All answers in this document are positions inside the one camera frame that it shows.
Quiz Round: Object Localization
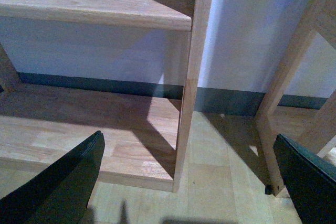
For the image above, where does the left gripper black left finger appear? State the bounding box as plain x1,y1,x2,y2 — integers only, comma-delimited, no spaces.
1,131,105,223

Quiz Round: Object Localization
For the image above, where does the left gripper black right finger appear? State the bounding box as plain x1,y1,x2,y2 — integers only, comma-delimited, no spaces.
273,134,335,223

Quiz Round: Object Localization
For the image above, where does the wooden shelf unit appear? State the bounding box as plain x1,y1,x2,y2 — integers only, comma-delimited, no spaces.
1,0,212,192

